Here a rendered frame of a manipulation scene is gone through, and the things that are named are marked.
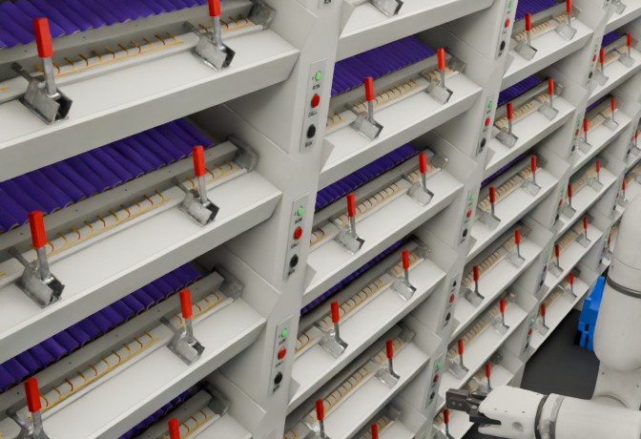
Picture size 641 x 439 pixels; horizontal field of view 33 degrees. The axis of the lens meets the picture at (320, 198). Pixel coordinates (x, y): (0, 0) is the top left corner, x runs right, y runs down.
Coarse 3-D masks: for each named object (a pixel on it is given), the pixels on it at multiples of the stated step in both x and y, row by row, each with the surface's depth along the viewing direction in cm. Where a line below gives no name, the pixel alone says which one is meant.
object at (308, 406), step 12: (396, 324) 221; (384, 336) 217; (396, 336) 220; (372, 348) 212; (396, 348) 218; (360, 360) 207; (348, 372) 203; (336, 384) 199; (312, 396) 193; (324, 396) 195; (300, 408) 190; (312, 408) 192; (324, 408) 194; (288, 420) 186
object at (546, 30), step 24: (528, 0) 247; (552, 0) 255; (576, 0) 257; (528, 24) 220; (552, 24) 247; (576, 24) 255; (528, 48) 221; (552, 48) 234; (576, 48) 253; (504, 72) 207; (528, 72) 225
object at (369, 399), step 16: (400, 320) 222; (416, 320) 221; (400, 336) 222; (416, 336) 222; (432, 336) 220; (400, 352) 219; (416, 352) 221; (432, 352) 222; (368, 368) 210; (400, 368) 215; (416, 368) 217; (352, 384) 205; (368, 384) 207; (400, 384) 211; (352, 400) 201; (368, 400) 203; (384, 400) 205; (336, 416) 196; (352, 416) 198; (368, 416) 200; (288, 432) 187; (336, 432) 192; (352, 432) 196
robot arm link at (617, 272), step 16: (640, 208) 158; (624, 224) 160; (640, 224) 158; (624, 240) 160; (640, 240) 158; (624, 256) 160; (640, 256) 158; (608, 272) 165; (624, 272) 160; (640, 272) 159; (640, 288) 160
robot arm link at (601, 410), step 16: (576, 400) 175; (592, 400) 175; (608, 400) 175; (560, 416) 173; (576, 416) 172; (592, 416) 171; (608, 416) 170; (624, 416) 169; (640, 416) 169; (560, 432) 172; (576, 432) 171; (592, 432) 170; (608, 432) 169; (624, 432) 168; (640, 432) 168
